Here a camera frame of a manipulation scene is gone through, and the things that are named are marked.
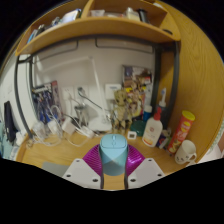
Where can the metal cup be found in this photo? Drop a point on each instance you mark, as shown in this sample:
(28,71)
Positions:
(81,115)

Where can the black bag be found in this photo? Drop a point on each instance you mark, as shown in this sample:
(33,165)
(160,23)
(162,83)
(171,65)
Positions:
(9,121)

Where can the dark blue model kit box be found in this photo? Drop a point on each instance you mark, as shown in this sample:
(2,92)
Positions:
(45,100)

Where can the small white charger block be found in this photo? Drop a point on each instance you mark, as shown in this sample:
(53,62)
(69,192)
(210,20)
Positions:
(53,127)

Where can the blue capped bottle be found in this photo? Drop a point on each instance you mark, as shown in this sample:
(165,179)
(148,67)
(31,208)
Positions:
(147,111)

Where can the red chips can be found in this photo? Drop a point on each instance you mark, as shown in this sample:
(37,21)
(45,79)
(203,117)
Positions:
(181,131)

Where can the dark green container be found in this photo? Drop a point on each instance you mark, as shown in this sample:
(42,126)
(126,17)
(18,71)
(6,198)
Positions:
(137,128)

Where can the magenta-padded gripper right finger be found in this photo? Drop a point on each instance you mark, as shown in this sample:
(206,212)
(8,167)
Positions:
(146,170)

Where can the clear plastic cup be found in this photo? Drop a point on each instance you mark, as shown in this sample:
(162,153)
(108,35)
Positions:
(39,129)

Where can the large white charger block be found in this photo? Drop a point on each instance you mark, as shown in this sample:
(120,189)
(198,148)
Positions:
(68,126)

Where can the light blue computer mouse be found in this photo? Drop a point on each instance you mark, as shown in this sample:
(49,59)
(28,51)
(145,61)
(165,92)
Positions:
(113,155)

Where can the wooden shelf unit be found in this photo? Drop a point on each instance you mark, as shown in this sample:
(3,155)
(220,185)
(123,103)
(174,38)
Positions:
(100,28)

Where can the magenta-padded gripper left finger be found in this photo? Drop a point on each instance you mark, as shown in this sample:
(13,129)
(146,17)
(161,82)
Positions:
(78,171)

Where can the white pump lotion bottle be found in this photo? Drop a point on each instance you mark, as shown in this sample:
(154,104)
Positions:
(152,133)

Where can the white wall socket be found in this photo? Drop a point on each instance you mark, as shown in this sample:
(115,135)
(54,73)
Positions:
(85,90)
(68,93)

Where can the white wall box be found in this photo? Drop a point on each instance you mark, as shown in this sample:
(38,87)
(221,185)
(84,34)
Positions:
(112,90)

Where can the brown tree creature figurine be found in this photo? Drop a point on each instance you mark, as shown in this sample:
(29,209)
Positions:
(121,111)

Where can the dark spray bottle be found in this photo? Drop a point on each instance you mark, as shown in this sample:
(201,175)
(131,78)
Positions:
(162,113)

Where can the white printed mug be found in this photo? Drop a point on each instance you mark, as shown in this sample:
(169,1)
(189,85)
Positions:
(185,152)

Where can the small white desk clock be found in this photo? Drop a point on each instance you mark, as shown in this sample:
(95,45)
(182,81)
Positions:
(132,135)

